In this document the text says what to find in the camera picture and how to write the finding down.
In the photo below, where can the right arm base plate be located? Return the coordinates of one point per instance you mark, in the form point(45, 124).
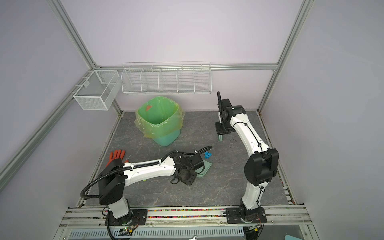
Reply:
point(240, 215)

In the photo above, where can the long white wire basket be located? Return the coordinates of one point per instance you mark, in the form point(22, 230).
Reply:
point(167, 78)

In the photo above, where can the small white mesh basket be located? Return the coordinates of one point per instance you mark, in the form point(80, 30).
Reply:
point(99, 90)

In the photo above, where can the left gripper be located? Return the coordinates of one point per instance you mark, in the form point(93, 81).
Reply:
point(190, 181)

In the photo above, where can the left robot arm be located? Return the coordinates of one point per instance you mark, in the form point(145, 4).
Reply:
point(109, 186)

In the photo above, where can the red rubber glove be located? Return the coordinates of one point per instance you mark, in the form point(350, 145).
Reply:
point(117, 156)

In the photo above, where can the green trash bin with bag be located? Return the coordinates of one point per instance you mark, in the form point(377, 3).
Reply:
point(160, 119)

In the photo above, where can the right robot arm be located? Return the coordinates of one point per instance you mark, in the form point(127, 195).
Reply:
point(262, 164)

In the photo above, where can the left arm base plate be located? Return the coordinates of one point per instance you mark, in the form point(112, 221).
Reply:
point(136, 217)

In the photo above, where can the paper scrap cluster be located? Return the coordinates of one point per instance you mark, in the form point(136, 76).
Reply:
point(207, 155)

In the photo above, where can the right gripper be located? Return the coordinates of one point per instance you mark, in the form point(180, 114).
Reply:
point(220, 131)

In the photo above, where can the aluminium front rail frame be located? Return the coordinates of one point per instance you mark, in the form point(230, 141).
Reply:
point(188, 223)

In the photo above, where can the green plastic dustpan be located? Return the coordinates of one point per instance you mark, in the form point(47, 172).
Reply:
point(201, 172)

